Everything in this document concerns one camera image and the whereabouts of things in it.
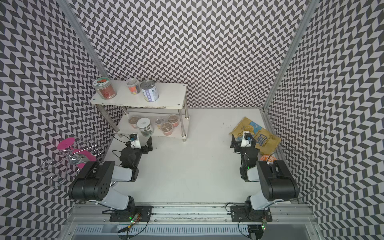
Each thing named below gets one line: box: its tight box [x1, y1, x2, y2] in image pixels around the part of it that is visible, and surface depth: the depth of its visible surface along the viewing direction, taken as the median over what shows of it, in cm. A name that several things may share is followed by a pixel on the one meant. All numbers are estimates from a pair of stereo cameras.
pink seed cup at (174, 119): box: [168, 114, 179, 128], surface depth 100 cm
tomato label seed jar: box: [92, 77, 117, 100], surface depth 76 cm
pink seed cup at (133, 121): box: [128, 116, 139, 129], surface depth 98 cm
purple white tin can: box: [140, 80, 159, 103], surface depth 74 cm
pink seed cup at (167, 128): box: [161, 122, 174, 136], surface depth 95 cm
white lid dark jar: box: [137, 117, 153, 137], surface depth 93 cm
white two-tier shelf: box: [90, 80, 191, 142], surface depth 88 cm
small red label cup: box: [126, 78, 140, 95], surface depth 78 cm
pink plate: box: [57, 137, 75, 150], surface depth 69 cm
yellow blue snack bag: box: [229, 116, 282, 155], surface depth 105 cm
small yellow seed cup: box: [155, 117, 165, 129], surface depth 98 cm
